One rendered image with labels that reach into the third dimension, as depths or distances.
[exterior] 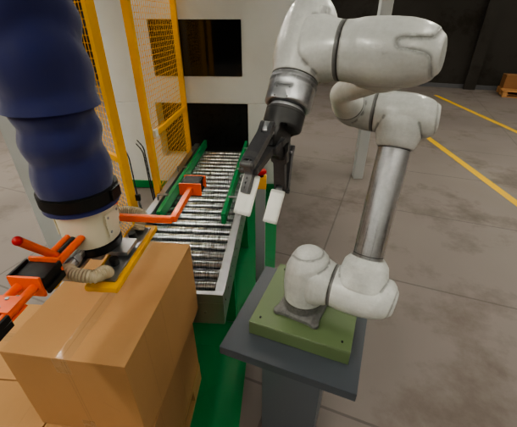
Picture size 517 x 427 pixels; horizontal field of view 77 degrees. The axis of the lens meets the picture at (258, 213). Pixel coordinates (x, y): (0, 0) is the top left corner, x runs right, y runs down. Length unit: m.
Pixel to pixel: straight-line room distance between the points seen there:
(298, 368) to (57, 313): 0.85
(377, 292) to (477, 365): 1.47
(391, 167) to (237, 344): 0.83
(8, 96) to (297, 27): 0.67
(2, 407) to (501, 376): 2.49
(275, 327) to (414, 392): 1.17
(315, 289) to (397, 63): 0.79
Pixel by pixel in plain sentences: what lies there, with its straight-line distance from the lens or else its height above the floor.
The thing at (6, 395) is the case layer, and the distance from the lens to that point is 1.75.
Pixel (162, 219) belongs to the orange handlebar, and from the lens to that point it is 1.10.
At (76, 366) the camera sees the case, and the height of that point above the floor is 0.92.
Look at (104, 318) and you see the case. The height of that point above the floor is 0.94.
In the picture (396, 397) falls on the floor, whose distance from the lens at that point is 2.21.
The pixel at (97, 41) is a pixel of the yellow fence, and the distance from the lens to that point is 2.20.
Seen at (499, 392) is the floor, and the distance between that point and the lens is 2.48.
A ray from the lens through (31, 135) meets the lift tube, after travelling 1.00.
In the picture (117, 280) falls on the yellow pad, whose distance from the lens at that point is 1.08.
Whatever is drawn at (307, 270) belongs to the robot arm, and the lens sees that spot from 1.16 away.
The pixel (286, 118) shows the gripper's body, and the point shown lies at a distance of 0.61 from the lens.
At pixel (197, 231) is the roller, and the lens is 2.30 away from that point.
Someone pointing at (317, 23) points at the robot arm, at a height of 1.79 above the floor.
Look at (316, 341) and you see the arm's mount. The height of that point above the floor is 0.82.
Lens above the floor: 1.79
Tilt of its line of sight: 31 degrees down
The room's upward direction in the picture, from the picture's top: straight up
